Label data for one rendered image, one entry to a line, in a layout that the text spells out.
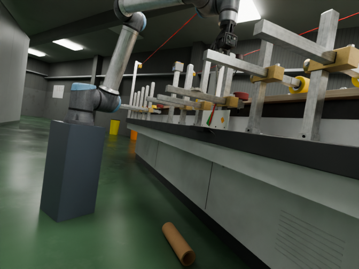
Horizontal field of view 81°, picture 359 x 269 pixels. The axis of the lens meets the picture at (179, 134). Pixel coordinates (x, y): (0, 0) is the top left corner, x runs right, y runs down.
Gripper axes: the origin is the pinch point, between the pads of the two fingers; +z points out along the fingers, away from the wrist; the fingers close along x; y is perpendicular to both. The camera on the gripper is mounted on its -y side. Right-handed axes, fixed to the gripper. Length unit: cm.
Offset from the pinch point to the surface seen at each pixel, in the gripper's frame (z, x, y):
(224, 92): 11.5, 6.3, -1.5
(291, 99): 14.1, 23.4, 25.4
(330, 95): 14.1, 23.5, 41.6
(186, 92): 16.7, -16.9, 2.4
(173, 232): 93, -4, -16
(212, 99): 17.1, -2.1, 2.3
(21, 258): 101, -76, -17
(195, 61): -182, 218, -494
